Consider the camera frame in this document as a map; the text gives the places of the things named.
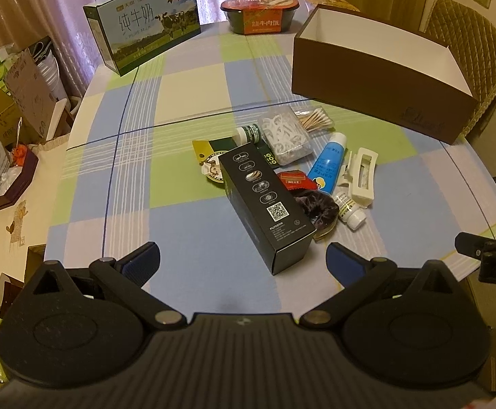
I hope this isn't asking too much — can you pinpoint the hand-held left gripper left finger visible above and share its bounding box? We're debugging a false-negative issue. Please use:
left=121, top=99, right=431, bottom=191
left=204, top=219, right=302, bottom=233
left=22, top=241, right=188, bottom=331

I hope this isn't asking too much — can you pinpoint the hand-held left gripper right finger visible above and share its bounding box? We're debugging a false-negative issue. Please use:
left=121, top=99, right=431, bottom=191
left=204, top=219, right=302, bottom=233
left=299, top=241, right=463, bottom=331

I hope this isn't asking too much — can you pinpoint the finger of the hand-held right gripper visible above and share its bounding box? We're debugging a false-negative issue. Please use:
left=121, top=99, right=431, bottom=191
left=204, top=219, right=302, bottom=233
left=455, top=232, right=496, bottom=261

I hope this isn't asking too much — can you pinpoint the red candy packet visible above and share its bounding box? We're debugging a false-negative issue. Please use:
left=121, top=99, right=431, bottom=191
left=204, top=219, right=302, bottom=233
left=276, top=170, right=317, bottom=192

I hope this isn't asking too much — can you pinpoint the blue white tube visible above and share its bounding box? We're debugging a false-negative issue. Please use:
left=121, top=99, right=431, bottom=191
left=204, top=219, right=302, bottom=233
left=307, top=132, right=349, bottom=195

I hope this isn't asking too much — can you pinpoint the green lip salve blister pack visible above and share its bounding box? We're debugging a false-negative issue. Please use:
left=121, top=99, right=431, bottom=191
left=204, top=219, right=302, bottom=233
left=192, top=123, right=281, bottom=186

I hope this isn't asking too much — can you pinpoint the bag of cotton swabs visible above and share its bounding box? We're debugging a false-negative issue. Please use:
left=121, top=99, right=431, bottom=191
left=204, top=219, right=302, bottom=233
left=293, top=106, right=336, bottom=134

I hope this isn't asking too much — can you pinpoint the brown cardboard box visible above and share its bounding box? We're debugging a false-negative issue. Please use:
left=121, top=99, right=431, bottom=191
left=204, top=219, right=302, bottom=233
left=291, top=3, right=493, bottom=145

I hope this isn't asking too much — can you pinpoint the desktop with checked tablecloth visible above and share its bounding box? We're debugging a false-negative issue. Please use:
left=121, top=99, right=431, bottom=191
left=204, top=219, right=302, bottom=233
left=43, top=9, right=496, bottom=321

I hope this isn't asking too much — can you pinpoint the small white pill bottle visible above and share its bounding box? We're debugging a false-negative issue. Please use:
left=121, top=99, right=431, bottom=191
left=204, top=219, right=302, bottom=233
left=332, top=191, right=367, bottom=232

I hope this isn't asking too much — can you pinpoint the dark hair scrunchie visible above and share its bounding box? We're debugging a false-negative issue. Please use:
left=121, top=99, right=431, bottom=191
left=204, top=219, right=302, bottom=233
left=293, top=191, right=340, bottom=233

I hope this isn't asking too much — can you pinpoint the white hair claw clip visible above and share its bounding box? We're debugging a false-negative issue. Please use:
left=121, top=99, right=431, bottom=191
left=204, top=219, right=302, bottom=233
left=335, top=147, right=379, bottom=211

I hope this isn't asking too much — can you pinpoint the black product box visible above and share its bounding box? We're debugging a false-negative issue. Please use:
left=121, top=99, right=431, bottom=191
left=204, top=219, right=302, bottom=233
left=218, top=142, right=317, bottom=276

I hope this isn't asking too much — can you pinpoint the small brown cardboard carton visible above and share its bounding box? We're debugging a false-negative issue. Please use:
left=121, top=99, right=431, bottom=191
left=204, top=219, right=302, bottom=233
left=26, top=244, right=46, bottom=284

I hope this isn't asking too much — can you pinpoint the cream cartoon print cloth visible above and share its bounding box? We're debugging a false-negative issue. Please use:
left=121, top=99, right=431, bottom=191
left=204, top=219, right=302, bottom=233
left=0, top=94, right=85, bottom=307

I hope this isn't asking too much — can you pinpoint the clear floss picks box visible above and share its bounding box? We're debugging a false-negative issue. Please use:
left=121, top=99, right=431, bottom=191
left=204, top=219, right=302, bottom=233
left=260, top=108, right=312, bottom=165

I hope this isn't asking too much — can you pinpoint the dark red box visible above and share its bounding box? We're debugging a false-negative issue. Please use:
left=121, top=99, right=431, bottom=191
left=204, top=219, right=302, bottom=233
left=0, top=148, right=40, bottom=212

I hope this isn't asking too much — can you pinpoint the white plank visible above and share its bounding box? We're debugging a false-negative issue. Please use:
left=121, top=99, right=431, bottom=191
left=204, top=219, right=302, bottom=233
left=45, top=98, right=72, bottom=141

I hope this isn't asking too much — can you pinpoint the quilted beige chair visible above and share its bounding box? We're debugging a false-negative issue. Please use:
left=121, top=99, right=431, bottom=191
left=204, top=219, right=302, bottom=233
left=419, top=0, right=496, bottom=138

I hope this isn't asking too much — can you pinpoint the green milk carton box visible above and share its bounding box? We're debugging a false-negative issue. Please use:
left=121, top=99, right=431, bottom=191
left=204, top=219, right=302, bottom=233
left=83, top=0, right=202, bottom=77

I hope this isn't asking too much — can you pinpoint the black orange instant rice bowl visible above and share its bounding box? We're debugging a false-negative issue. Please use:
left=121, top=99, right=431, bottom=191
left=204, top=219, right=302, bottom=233
left=220, top=0, right=302, bottom=35

